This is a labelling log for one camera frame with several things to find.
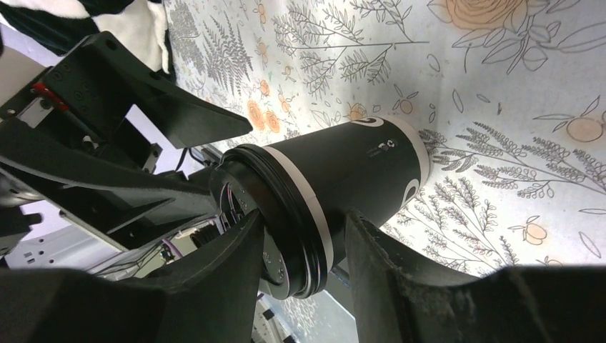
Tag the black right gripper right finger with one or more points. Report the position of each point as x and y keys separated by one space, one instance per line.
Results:
x=400 y=295

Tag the black white checkered blanket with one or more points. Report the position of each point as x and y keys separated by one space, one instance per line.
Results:
x=140 y=26

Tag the floral patterned table mat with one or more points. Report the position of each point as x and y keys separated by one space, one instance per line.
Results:
x=509 y=97

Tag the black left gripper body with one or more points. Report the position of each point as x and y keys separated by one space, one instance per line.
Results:
x=127 y=148

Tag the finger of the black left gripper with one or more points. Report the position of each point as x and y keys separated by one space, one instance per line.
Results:
x=125 y=207
x=100 y=79

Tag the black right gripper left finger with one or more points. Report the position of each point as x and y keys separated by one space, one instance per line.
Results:
x=208 y=296

